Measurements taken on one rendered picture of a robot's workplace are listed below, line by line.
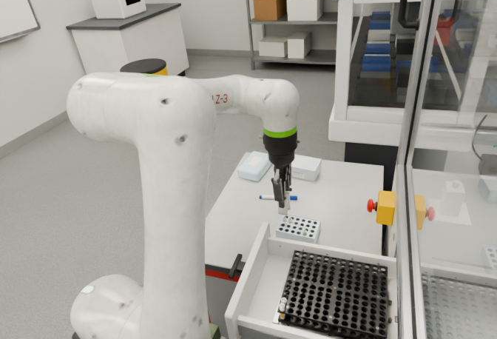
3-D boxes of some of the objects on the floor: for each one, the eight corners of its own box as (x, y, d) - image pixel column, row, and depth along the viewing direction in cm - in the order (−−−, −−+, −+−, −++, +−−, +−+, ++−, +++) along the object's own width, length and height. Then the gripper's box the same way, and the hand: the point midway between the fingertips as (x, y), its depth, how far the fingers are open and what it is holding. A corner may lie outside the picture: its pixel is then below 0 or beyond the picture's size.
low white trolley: (215, 381, 151) (181, 257, 111) (258, 266, 200) (245, 152, 159) (359, 427, 133) (380, 300, 92) (367, 289, 182) (384, 165, 141)
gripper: (276, 132, 108) (280, 195, 120) (259, 160, 96) (265, 225, 109) (301, 135, 105) (302, 198, 118) (285, 163, 93) (288, 230, 106)
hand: (283, 203), depth 111 cm, fingers closed
